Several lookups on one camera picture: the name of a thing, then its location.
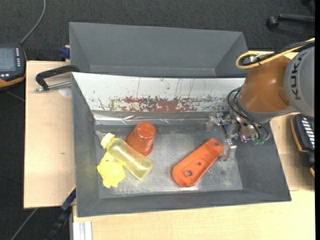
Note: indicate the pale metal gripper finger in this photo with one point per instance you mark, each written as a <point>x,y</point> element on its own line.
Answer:
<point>212,122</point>
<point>229,149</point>

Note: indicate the orange flat block with holes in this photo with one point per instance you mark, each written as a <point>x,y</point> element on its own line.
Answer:
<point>195,164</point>

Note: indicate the orange plastic cup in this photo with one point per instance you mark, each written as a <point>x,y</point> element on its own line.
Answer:
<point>141,137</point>

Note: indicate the grey metal bin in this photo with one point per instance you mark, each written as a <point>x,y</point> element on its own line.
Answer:
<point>160,51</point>

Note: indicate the clear yellow plastic bottle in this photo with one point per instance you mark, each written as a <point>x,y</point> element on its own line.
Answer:
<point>130,159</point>

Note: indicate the yellow toy animal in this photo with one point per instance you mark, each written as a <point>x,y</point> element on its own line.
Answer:
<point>111,174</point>

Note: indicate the pale wood board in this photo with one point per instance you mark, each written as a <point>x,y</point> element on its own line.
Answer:
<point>47,134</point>

